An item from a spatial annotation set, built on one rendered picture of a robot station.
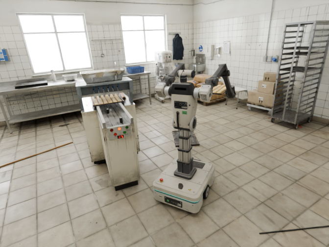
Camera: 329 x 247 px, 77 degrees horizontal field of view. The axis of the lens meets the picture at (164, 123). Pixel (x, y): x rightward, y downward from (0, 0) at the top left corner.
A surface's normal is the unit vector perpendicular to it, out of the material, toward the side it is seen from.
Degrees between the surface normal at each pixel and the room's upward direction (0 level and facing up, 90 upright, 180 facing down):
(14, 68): 90
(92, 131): 90
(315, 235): 0
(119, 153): 90
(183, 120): 90
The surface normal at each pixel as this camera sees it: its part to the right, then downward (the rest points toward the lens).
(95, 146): 0.37, 0.33
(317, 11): -0.86, 0.23
